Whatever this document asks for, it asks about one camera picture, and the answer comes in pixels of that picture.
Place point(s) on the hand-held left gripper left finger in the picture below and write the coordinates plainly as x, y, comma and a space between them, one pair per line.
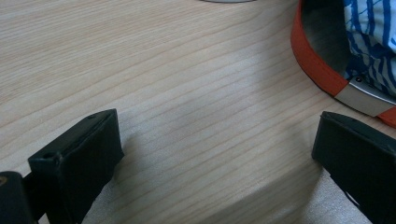
77, 161

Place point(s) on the grey round object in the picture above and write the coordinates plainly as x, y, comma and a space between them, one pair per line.
229, 1

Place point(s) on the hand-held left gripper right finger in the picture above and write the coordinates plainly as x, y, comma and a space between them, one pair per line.
364, 155

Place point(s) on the blue and white patterned cloth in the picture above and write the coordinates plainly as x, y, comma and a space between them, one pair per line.
370, 40

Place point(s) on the orange basket with metal clasp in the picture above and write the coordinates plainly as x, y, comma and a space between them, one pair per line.
314, 65

